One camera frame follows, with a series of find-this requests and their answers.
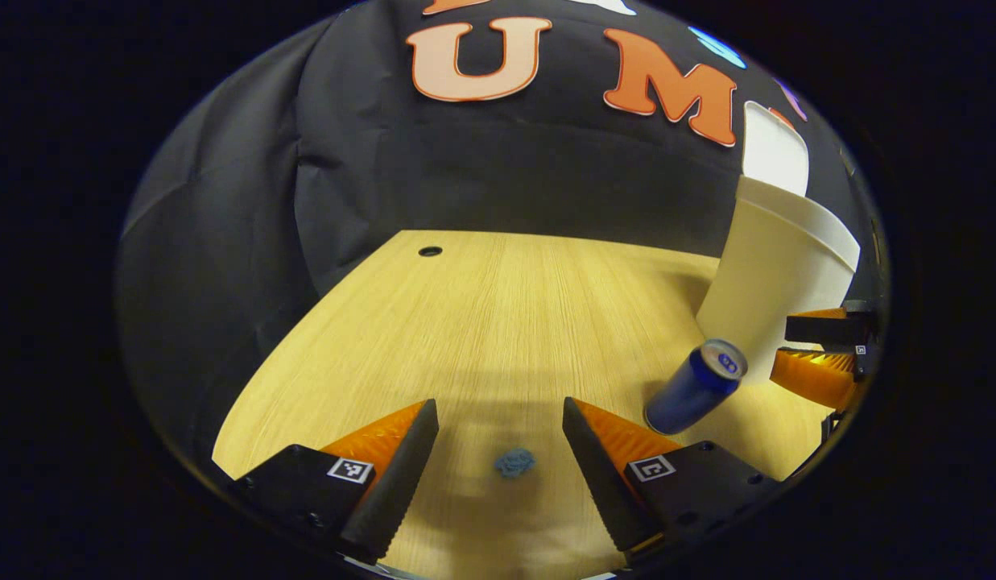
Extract white desktop garbage bin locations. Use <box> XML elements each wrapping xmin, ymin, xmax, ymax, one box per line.
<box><xmin>696</xmin><ymin>101</ymin><xmax>862</xmax><ymax>386</ymax></box>

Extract black backdrop cloth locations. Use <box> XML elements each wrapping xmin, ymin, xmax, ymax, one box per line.
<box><xmin>115</xmin><ymin>0</ymin><xmax>878</xmax><ymax>492</ymax></box>

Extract blue pop can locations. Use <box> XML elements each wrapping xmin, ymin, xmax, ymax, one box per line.
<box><xmin>643</xmin><ymin>338</ymin><xmax>749</xmax><ymax>437</ymax></box>

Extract blue paper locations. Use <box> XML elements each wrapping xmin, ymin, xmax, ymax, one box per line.
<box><xmin>494</xmin><ymin>448</ymin><xmax>537</xmax><ymax>480</ymax></box>

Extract wooden desktop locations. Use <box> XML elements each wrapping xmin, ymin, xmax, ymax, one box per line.
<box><xmin>212</xmin><ymin>230</ymin><xmax>838</xmax><ymax>580</ymax></box>

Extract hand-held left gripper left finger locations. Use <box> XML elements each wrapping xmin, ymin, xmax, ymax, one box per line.
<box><xmin>232</xmin><ymin>399</ymin><xmax>440</xmax><ymax>565</ymax></box>

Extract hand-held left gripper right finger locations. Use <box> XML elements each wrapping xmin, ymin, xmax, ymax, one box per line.
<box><xmin>562</xmin><ymin>396</ymin><xmax>788</xmax><ymax>566</ymax></box>

